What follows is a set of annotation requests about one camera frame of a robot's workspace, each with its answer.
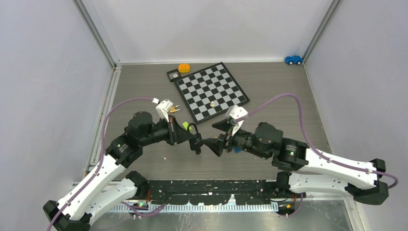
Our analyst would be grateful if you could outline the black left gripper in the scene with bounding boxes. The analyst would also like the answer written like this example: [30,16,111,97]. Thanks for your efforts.
[140,115,193,146]

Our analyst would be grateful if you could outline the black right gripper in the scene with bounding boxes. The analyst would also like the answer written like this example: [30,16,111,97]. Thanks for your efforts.
[201,118,268,159]

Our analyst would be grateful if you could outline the black padlock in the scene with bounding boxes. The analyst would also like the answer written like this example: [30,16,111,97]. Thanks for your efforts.
[187,123,199,135]

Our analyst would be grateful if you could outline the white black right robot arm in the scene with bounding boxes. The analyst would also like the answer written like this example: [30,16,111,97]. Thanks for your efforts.
[199,119,389,205]

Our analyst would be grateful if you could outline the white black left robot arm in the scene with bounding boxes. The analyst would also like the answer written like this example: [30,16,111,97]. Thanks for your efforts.
[43,111,202,231]

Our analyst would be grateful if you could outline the green toy block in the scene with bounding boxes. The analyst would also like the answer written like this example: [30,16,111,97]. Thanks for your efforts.
[182,121,189,129]

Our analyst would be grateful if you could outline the blue toy brick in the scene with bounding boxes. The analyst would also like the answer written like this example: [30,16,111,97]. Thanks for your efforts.
[234,147,242,153]

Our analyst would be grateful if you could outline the small brass padlock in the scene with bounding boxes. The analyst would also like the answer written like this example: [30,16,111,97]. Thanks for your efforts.
[169,105,182,113]

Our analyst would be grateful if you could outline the black white chessboard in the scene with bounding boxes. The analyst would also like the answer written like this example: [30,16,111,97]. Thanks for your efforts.
[173,62,250,124]

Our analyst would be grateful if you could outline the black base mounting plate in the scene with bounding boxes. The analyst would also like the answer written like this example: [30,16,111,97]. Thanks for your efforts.
[142,180,300,205]

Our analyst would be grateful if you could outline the small black square tray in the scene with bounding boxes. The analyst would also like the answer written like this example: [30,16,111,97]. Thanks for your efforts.
[166,69,181,82]

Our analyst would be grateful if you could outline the orange toy block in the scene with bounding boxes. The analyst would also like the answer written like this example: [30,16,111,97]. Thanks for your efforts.
[178,64,191,73]

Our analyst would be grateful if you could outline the blue toy car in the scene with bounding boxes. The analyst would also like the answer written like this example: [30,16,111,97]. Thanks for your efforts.
[284,55,303,65]

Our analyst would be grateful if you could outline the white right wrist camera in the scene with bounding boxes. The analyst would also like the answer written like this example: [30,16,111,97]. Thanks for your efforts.
[226,105,248,136]

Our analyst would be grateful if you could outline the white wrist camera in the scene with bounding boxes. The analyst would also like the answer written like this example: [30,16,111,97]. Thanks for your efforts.
[152,98,174,123]
[226,105,248,136]

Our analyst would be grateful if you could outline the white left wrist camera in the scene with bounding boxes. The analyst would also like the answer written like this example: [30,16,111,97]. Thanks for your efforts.
[152,98,174,123]

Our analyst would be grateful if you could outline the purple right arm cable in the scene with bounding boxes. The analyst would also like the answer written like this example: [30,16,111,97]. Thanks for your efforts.
[237,93,399,189]

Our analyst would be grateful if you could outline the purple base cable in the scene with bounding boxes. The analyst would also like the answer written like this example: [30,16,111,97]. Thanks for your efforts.
[121,197,174,219]

